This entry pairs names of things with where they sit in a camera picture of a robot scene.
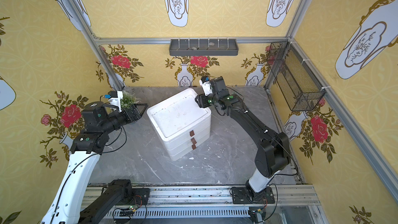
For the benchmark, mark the white plastic drawer cabinet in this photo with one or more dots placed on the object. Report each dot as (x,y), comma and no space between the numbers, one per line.
(181,125)

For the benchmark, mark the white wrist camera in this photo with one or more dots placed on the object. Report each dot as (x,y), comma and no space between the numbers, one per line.
(205,84)
(114,98)

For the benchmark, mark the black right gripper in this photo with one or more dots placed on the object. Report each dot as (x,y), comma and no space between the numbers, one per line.
(201,100)

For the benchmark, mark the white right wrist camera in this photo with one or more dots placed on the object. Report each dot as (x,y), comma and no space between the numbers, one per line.
(205,84)

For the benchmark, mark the grey wall shelf tray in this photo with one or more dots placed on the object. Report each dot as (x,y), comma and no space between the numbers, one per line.
(203,47)

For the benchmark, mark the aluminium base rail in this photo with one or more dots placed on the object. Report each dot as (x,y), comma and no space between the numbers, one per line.
(278,204)

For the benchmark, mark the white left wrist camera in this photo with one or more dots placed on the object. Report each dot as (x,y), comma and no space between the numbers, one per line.
(114,98)

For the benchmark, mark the black wire mesh basket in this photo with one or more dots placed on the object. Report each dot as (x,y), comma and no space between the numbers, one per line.
(300,87)

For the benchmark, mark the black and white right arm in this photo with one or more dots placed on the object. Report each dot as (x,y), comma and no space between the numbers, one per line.
(273,153)

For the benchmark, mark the green artificial potted plant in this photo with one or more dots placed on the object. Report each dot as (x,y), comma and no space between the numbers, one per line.
(128,100)

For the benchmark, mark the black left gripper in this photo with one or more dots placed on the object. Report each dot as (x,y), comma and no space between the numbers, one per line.
(133,113)

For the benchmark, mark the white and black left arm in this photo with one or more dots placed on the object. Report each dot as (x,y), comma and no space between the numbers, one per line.
(85,152)

